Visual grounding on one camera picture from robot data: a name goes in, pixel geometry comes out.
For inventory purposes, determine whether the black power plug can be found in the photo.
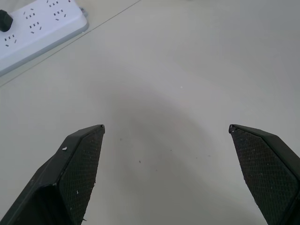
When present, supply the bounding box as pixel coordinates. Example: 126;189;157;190
0;9;14;32

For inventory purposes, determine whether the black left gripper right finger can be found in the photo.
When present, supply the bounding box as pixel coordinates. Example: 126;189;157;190
229;124;300;225

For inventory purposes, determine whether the white power strip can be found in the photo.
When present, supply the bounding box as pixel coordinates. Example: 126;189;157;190
0;0;90;77

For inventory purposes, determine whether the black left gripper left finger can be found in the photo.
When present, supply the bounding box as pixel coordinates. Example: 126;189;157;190
0;124;105;225

